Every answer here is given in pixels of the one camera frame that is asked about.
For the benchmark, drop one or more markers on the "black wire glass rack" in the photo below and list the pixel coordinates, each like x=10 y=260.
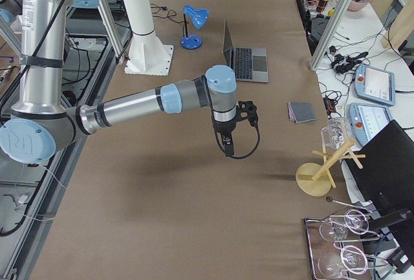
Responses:
x=335 y=243

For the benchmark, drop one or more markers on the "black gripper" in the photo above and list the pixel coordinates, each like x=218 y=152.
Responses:
x=224 y=127

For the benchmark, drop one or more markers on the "upper wine glass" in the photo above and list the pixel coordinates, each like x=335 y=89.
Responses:
x=337 y=227

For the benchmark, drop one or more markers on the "upper teach pendant tablet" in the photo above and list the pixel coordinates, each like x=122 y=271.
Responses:
x=375 y=85

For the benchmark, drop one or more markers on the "black monitor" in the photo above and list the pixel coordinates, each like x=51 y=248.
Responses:
x=386 y=178

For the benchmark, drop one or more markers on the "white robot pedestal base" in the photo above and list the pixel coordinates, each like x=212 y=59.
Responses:
x=147 y=55

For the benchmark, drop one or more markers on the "blue desk lamp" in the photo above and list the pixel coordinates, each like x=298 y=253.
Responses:
x=198 y=18

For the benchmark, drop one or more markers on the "lower wine glass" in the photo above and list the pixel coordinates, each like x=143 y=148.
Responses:
x=345 y=263

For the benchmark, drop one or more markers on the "wooden cup rack stand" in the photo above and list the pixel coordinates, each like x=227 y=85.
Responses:
x=316 y=180

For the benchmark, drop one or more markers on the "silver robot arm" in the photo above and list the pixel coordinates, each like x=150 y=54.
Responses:
x=40 y=126

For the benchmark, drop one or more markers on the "folded grey cloth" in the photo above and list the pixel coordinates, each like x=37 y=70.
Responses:
x=301 y=112

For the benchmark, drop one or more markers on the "pink bowl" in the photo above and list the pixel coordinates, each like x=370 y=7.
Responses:
x=357 y=5

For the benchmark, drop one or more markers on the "wine glass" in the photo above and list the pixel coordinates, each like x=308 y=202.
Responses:
x=345 y=263
x=337 y=227

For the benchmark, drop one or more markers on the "clear glass mug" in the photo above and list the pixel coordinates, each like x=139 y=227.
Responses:
x=336 y=132

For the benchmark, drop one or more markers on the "teach pendant tablet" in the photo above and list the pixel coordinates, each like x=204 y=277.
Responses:
x=375 y=85
x=367 y=120

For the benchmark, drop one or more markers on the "black device box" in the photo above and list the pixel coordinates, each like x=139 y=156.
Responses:
x=330 y=105

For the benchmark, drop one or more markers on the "aluminium frame post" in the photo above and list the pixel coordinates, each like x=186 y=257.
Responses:
x=328 y=33

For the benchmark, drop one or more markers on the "grey laptop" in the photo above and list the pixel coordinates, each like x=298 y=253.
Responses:
x=249 y=64

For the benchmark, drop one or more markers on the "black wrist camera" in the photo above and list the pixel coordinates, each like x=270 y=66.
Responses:
x=246 y=110

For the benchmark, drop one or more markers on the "lower teach pendant tablet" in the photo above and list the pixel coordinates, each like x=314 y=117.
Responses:
x=367 y=120

